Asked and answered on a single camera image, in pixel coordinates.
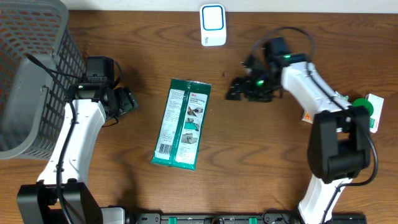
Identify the green lid white jar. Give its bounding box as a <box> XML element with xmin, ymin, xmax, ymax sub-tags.
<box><xmin>352</xmin><ymin>98</ymin><xmax>374</xmax><ymax>116</ymax></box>

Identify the green white 3M package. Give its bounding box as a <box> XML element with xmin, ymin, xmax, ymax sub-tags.
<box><xmin>151</xmin><ymin>78</ymin><xmax>211</xmax><ymax>170</ymax></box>

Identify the grey plastic mesh basket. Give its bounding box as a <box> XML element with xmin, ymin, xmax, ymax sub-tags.
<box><xmin>1</xmin><ymin>1</ymin><xmax>86</xmax><ymax>160</ymax></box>

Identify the orange Kleenex tissue pack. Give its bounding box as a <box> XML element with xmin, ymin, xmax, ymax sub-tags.
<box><xmin>302</xmin><ymin>111</ymin><xmax>313</xmax><ymax>124</ymax></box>

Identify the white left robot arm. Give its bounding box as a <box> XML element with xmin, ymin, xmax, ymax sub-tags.
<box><xmin>17</xmin><ymin>56</ymin><xmax>138</xmax><ymax>223</ymax></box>

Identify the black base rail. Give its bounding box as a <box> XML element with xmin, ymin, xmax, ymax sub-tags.
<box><xmin>133</xmin><ymin>212</ymin><xmax>368</xmax><ymax>224</ymax></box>

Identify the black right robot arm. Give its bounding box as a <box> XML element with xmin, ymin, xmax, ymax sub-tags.
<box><xmin>226</xmin><ymin>37</ymin><xmax>371</xmax><ymax>223</ymax></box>

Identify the white toothpaste box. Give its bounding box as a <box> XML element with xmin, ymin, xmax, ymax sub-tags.
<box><xmin>366</xmin><ymin>93</ymin><xmax>384</xmax><ymax>133</ymax></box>

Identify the white barcode scanner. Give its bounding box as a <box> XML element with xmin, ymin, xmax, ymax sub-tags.
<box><xmin>200</xmin><ymin>4</ymin><xmax>226</xmax><ymax>47</ymax></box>

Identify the light green wipes packet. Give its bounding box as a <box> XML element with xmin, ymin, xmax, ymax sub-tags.
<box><xmin>335</xmin><ymin>91</ymin><xmax>349</xmax><ymax>101</ymax></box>

